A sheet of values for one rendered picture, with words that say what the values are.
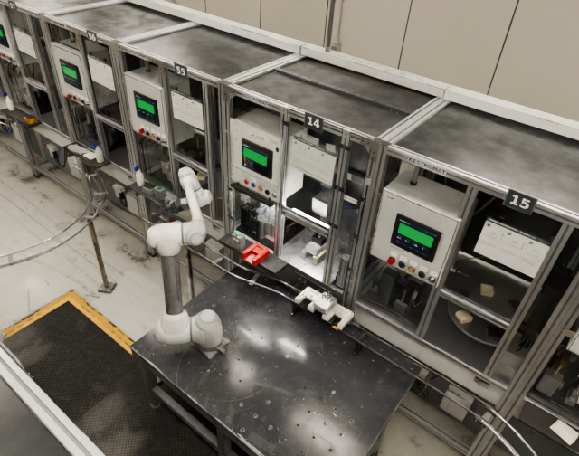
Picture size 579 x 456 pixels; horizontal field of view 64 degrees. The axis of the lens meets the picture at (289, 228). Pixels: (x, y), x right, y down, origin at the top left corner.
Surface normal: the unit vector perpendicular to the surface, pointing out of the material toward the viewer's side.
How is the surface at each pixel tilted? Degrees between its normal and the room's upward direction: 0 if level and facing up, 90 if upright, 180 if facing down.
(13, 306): 0
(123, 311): 0
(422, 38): 90
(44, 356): 0
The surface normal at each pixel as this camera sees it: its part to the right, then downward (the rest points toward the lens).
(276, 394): 0.06, -0.78
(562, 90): -0.62, 0.46
